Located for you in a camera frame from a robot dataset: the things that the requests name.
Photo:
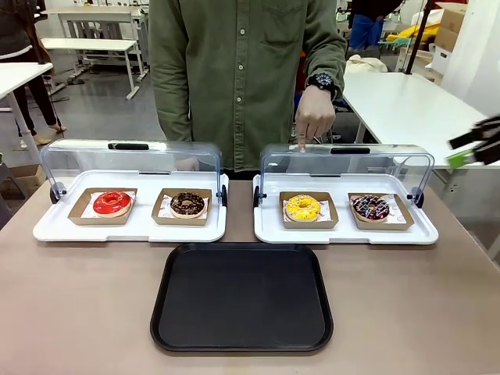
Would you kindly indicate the white display case base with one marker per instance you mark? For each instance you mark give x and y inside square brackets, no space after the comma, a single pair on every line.
[133,232]
[343,236]

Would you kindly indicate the clear display case lid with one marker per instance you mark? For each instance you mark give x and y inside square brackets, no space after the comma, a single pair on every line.
[390,162]
[78,156]

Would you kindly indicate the person's torso green shirt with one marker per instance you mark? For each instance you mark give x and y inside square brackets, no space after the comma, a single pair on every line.
[242,78]

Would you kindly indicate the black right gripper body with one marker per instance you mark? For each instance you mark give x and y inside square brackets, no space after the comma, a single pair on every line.
[490,140]

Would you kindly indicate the black wristwatch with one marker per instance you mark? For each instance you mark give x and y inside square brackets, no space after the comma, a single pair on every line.
[321,81]

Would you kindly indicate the white workbench with frame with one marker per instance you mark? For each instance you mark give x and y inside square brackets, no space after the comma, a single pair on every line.
[97,19]

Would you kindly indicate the yellow glazed sprinkled donut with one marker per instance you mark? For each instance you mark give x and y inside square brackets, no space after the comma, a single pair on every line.
[293,211]

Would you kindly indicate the bystander in dark clothes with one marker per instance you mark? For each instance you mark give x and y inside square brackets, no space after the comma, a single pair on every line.
[23,58]

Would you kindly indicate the person's right hand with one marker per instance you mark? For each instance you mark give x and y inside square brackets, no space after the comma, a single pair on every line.
[186,164]

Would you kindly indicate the chocolate sprinkled donut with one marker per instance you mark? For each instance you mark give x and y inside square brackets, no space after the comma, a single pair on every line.
[176,207]

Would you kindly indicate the white table with thin legs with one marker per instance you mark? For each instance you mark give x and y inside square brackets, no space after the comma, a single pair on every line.
[90,43]

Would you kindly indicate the white cloth tote bag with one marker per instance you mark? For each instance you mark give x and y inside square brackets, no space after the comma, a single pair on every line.
[365,63]

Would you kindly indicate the black rectangular serving tray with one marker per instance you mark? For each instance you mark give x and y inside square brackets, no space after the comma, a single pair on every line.
[242,297]

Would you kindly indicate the person's left hand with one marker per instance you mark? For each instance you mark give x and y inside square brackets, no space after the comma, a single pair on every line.
[316,113]

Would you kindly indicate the flat cardboard box on floor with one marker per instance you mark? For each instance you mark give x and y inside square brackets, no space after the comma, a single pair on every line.
[21,176]

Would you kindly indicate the white table with round leg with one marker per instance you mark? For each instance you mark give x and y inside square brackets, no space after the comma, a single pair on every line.
[19,78]

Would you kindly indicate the person's left forearm green sleeve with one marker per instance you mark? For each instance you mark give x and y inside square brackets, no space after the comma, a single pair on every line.
[326,54]

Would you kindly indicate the dark donut with pink drizzle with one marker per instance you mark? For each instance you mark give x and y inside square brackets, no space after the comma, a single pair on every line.
[361,211]

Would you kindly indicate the large white table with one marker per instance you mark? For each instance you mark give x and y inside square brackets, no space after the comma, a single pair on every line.
[406,109]

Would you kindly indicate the red glazed donut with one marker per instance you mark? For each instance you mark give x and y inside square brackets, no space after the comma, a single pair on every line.
[113,209]

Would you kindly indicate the person's right forearm green sleeve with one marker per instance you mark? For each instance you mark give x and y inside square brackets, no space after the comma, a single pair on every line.
[172,97]

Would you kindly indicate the black slanted pole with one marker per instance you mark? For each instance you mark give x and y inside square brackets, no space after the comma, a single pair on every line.
[416,39]

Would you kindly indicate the brown cardboard donut tray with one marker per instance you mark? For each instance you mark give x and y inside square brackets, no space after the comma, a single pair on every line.
[404,223]
[160,219]
[330,223]
[80,218]

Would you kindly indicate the white storage box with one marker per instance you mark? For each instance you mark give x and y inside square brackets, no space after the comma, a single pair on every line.
[439,62]

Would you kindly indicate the brown cardboard box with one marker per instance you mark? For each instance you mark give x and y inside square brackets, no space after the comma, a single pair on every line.
[451,23]

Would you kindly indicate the yellow bag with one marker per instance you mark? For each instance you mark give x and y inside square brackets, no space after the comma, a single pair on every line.
[410,35]

